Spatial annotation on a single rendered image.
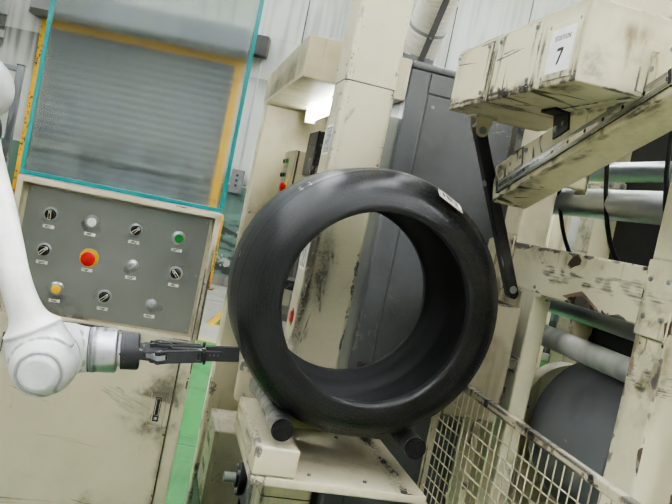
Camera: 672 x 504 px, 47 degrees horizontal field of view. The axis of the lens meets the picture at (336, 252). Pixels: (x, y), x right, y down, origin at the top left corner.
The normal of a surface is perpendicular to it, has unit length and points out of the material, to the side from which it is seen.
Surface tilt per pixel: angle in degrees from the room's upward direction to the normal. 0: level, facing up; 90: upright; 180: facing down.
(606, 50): 90
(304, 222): 84
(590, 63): 90
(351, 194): 81
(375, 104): 90
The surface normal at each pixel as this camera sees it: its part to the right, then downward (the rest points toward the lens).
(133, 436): 0.21, 0.10
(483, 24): 0.00, 0.05
